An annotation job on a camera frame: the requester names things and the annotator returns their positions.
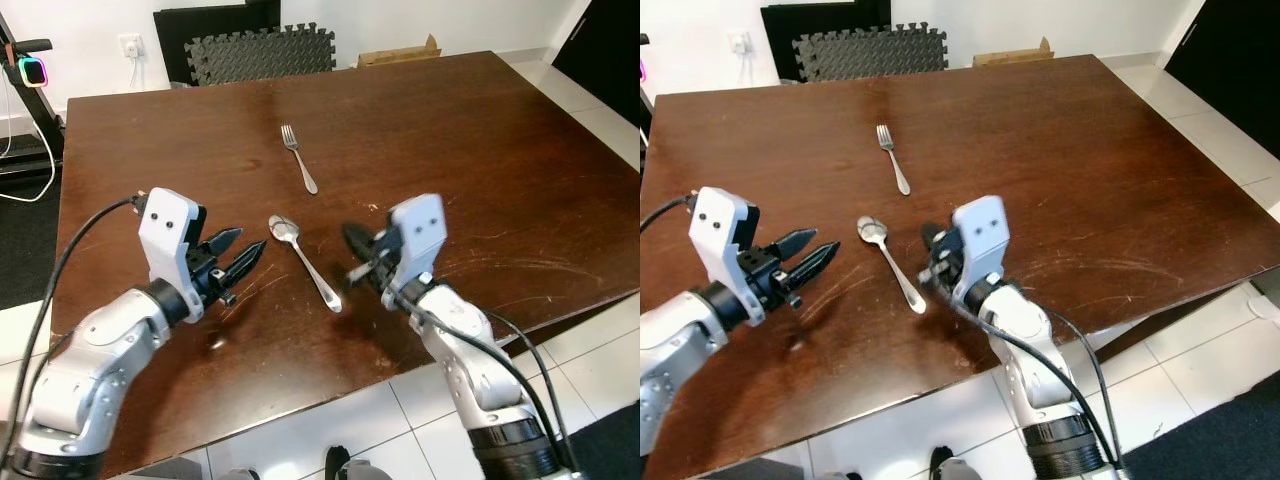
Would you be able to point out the black door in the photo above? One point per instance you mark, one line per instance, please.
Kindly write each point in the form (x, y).
(1230, 60)
(605, 50)

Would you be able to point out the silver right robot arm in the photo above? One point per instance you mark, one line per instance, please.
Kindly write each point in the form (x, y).
(1030, 350)
(470, 350)

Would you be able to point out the black treadmill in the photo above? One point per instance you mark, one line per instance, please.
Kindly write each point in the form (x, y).
(30, 160)

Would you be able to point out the silver spoon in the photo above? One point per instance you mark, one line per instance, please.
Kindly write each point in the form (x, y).
(872, 230)
(284, 229)

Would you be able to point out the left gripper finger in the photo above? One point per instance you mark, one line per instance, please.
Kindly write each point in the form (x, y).
(243, 265)
(812, 266)
(224, 240)
(795, 243)

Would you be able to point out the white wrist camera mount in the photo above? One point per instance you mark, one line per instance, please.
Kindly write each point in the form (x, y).
(170, 230)
(420, 230)
(982, 235)
(715, 225)

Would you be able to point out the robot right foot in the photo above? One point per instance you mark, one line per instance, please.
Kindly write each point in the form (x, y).
(950, 470)
(345, 470)

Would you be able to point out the black flat panel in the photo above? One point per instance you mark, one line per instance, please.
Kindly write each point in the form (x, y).
(215, 20)
(825, 20)

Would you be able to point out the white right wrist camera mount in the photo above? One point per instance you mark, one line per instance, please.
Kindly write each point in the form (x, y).
(420, 230)
(982, 235)

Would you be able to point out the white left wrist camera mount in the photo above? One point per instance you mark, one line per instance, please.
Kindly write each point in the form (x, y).
(170, 230)
(715, 225)

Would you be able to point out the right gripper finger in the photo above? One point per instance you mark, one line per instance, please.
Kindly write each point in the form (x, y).
(358, 242)
(932, 238)
(365, 277)
(933, 272)

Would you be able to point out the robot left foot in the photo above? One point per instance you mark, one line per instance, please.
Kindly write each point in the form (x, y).
(857, 476)
(238, 475)

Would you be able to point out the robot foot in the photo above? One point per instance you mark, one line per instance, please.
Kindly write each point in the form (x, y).
(950, 470)
(345, 470)
(238, 475)
(857, 476)

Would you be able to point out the silver fork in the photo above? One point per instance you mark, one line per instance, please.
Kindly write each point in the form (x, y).
(898, 172)
(304, 170)

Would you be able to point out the white wall socket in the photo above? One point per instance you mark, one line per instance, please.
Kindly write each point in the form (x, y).
(738, 42)
(130, 45)

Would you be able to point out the black foam puzzle mat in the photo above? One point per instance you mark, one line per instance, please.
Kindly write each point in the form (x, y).
(870, 52)
(260, 55)

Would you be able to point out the dark floor carpet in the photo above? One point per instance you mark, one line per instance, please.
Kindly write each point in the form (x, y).
(1220, 440)
(615, 455)
(25, 250)

